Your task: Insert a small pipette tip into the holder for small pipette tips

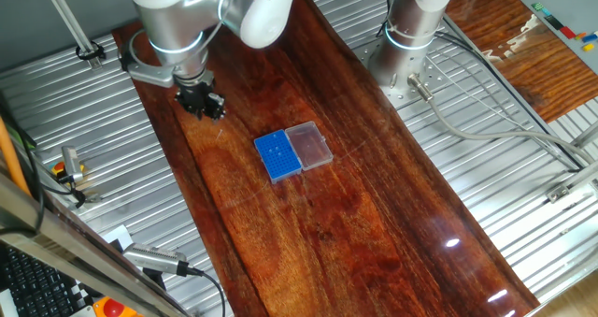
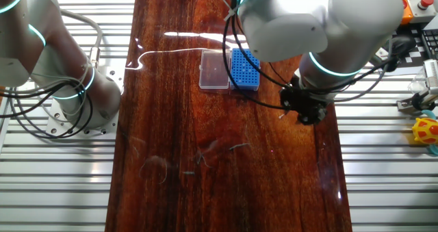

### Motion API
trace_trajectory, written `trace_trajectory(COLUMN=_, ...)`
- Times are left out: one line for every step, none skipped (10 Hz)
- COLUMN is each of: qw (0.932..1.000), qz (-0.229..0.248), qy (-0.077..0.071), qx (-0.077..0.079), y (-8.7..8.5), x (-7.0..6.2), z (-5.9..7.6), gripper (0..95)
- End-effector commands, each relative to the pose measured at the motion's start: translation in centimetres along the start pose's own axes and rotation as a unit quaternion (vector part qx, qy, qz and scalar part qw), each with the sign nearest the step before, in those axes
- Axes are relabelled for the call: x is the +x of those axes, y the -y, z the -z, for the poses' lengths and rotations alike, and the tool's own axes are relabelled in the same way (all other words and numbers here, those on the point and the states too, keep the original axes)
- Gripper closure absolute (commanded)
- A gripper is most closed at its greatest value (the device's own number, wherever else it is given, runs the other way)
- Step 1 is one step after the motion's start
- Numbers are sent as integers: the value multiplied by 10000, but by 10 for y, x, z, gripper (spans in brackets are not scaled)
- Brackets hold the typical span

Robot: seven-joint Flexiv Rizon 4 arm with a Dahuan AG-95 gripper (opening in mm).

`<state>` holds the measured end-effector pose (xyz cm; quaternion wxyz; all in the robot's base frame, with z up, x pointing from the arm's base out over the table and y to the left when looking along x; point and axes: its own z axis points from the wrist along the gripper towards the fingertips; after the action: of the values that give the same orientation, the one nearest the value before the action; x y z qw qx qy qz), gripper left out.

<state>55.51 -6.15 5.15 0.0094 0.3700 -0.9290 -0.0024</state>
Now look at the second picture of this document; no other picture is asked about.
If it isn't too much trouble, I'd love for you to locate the gray arm cable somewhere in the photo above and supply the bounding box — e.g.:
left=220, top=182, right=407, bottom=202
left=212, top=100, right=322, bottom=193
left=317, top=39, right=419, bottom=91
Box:
left=333, top=36, right=394, bottom=104

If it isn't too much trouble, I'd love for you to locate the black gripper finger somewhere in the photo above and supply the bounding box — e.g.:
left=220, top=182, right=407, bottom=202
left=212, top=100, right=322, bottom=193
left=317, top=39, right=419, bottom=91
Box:
left=296, top=109, right=326, bottom=127
left=279, top=87, right=292, bottom=111

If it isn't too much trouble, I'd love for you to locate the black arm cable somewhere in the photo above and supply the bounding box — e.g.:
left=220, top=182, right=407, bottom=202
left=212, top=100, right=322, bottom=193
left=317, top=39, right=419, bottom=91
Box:
left=221, top=0, right=292, bottom=111

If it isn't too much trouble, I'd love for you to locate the small silver clamp mount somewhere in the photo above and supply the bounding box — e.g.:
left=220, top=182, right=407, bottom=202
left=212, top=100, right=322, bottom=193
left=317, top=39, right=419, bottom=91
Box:
left=396, top=88, right=438, bottom=116

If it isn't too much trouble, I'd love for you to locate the glossy dark wooden board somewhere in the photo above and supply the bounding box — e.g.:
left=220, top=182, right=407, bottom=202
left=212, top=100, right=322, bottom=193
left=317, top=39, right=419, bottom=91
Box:
left=104, top=0, right=353, bottom=232

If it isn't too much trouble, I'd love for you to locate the yellow orange toy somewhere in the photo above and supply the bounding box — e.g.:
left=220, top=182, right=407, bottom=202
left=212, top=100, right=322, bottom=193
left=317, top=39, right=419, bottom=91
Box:
left=411, top=109, right=438, bottom=157

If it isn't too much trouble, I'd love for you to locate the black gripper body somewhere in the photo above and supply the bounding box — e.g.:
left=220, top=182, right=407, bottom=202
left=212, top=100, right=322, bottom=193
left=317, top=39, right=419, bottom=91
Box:
left=285, top=86, right=330, bottom=112

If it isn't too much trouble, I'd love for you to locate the orange emergency stop box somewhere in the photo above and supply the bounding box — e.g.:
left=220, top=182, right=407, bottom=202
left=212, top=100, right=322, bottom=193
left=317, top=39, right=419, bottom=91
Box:
left=399, top=0, right=415, bottom=26

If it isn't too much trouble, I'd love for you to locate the gray emergency stop box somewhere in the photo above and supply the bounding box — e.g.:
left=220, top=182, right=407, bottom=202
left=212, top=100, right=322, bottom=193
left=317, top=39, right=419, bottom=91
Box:
left=407, top=0, right=438, bottom=25

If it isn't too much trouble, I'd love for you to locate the clear plastic holder lid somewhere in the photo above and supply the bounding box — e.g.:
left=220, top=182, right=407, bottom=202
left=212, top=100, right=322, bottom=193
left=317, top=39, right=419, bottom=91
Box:
left=198, top=49, right=232, bottom=91

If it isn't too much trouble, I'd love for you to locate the thick gray base cable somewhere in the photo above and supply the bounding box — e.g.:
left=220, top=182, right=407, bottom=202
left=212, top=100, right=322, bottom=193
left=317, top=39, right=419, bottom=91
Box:
left=60, top=9, right=104, bottom=69

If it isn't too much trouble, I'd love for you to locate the silver finned camera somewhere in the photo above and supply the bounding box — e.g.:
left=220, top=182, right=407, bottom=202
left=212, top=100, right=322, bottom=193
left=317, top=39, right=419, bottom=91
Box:
left=423, top=58, right=438, bottom=96

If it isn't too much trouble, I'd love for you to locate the black keyboard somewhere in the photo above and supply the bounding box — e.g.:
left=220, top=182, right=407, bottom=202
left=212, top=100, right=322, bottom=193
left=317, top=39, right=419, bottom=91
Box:
left=421, top=22, right=438, bottom=60

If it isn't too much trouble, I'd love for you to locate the black base cable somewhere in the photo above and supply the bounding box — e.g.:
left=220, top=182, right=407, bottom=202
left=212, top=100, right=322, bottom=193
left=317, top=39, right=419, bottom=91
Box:
left=0, top=81, right=94, bottom=140

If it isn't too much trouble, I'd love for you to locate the blue pipette tip holder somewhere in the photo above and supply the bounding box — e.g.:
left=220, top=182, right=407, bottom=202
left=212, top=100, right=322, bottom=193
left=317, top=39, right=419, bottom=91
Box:
left=229, top=47, right=262, bottom=92

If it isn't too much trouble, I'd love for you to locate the black white checkerboard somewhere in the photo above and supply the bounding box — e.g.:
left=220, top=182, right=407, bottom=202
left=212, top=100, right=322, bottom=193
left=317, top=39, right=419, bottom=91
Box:
left=396, top=23, right=429, bottom=69

